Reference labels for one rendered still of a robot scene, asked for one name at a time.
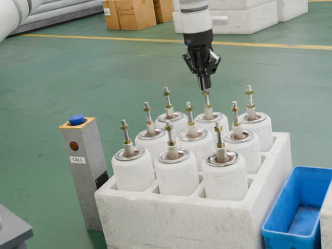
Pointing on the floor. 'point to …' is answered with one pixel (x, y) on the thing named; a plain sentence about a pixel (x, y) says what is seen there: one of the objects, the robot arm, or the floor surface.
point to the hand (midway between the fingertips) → (204, 83)
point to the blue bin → (298, 210)
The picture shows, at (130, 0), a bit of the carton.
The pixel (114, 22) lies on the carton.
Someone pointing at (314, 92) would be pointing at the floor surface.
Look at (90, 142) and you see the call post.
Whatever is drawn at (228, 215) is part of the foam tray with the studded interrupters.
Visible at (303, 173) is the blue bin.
